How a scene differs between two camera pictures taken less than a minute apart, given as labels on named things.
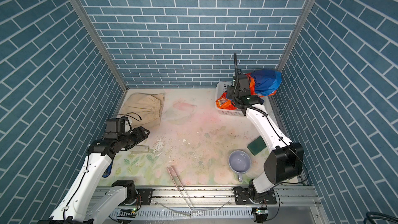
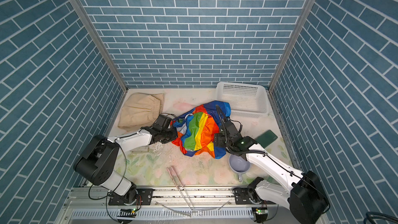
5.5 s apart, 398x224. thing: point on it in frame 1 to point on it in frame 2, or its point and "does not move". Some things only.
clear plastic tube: (139, 149) does not move
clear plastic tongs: (178, 187) does not move
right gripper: (229, 93) to (217, 139)
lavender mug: (240, 162) does not move
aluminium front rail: (223, 198) does not move
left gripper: (140, 135) to (174, 136)
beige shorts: (143, 109) does not move
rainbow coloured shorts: (263, 83) to (196, 128)
